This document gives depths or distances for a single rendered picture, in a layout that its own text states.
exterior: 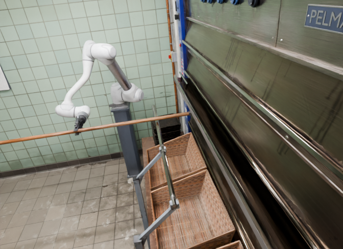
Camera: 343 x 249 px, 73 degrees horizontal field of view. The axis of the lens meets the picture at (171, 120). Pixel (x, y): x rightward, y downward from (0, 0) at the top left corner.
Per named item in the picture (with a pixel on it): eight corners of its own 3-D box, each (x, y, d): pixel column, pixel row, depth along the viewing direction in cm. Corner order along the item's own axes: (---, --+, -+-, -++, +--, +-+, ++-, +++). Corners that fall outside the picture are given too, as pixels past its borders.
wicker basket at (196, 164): (193, 153, 247) (191, 131, 233) (208, 192, 197) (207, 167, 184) (147, 160, 242) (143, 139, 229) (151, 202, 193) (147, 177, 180)
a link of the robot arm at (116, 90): (118, 98, 276) (114, 80, 265) (130, 99, 268) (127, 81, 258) (109, 103, 263) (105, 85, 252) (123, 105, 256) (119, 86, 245)
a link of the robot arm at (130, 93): (131, 93, 267) (148, 94, 259) (125, 104, 260) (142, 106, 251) (94, 39, 206) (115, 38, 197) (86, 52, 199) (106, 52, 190)
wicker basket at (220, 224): (208, 193, 197) (207, 167, 183) (236, 258, 148) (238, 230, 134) (151, 204, 191) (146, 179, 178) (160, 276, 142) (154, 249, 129)
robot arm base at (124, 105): (110, 104, 276) (109, 99, 274) (128, 101, 277) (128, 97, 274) (108, 110, 260) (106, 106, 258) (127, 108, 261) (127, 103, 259)
